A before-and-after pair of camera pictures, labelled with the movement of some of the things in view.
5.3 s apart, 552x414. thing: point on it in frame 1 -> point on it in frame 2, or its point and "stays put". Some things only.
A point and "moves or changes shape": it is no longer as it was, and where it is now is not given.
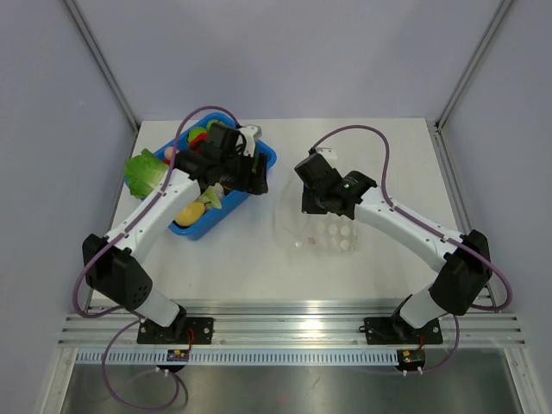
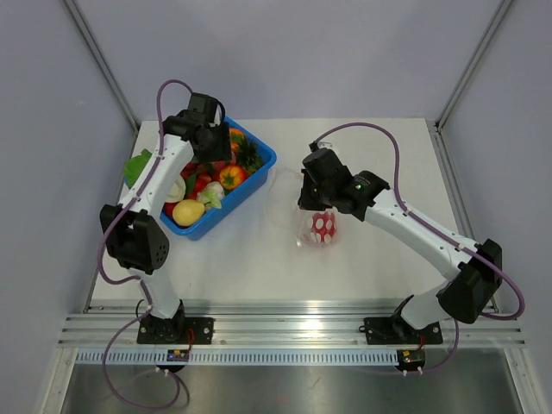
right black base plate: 396,331 stays put
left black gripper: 254,183 -> 222,152
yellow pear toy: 191,213 stays put
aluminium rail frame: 101,324 stays put
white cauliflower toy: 211,196 stays put
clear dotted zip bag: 316,235 moves or changes shape
